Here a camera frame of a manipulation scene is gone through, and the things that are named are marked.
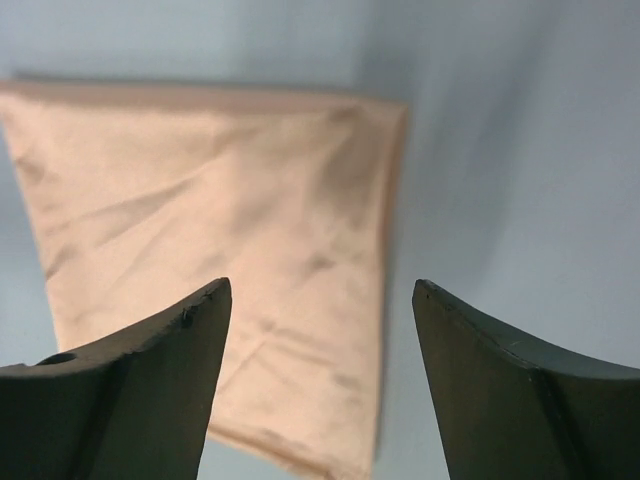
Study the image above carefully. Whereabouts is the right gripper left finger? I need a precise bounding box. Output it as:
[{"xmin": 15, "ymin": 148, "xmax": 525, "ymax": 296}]
[{"xmin": 1, "ymin": 278, "xmax": 232, "ymax": 479}]

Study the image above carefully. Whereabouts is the peach satin napkin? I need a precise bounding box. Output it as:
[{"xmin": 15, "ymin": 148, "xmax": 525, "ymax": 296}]
[{"xmin": 1, "ymin": 81, "xmax": 407, "ymax": 479}]

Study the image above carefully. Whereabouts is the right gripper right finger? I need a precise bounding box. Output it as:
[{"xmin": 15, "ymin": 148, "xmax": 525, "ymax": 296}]
[{"xmin": 412, "ymin": 280, "xmax": 639, "ymax": 480}]

